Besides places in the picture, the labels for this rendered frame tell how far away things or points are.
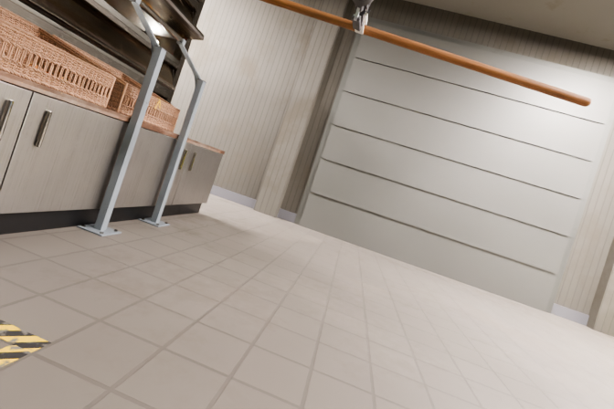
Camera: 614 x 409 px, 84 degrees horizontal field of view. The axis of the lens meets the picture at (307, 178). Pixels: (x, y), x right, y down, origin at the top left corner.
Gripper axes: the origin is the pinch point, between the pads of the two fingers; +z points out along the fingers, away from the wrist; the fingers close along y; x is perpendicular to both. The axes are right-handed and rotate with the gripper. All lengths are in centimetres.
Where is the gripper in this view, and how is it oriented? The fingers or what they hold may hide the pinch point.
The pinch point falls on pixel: (361, 22)
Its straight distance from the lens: 130.0
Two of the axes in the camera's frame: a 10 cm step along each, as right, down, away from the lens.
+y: -3.7, 9.3, -0.1
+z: 1.2, 0.6, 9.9
